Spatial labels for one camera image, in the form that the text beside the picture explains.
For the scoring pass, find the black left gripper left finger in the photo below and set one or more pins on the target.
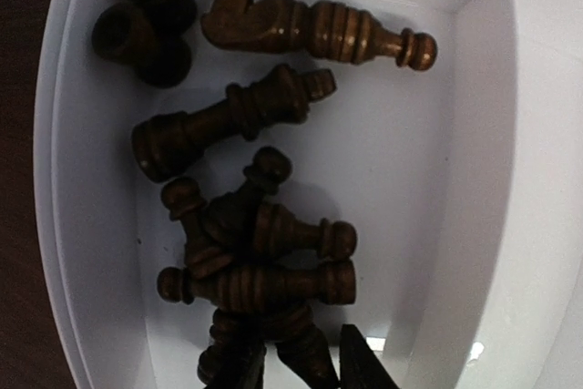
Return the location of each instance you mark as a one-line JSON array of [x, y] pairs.
[[244, 370]]

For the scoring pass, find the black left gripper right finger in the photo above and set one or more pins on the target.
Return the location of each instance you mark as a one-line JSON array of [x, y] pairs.
[[359, 366]]

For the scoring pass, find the white plastic sorting tray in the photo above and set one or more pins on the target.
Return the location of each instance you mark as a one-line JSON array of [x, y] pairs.
[[464, 183]]

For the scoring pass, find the pile of dark chess pieces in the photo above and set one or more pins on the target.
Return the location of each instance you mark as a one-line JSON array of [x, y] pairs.
[[251, 258]]

